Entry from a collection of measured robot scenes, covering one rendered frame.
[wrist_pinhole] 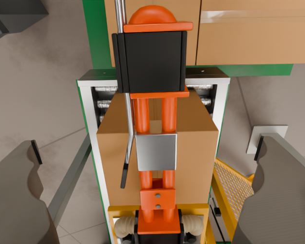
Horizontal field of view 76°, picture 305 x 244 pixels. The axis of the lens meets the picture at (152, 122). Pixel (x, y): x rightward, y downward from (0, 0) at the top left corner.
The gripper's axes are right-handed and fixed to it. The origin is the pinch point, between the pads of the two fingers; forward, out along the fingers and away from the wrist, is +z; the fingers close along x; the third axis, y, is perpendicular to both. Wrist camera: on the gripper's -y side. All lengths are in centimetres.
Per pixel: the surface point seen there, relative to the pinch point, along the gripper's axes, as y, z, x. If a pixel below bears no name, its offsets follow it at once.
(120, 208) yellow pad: 42, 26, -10
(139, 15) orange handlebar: -6.4, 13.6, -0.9
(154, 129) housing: 8.6, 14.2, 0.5
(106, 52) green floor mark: 17, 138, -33
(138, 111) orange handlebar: 5.1, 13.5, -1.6
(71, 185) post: 77, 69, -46
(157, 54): -2.5, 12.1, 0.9
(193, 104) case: 27, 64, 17
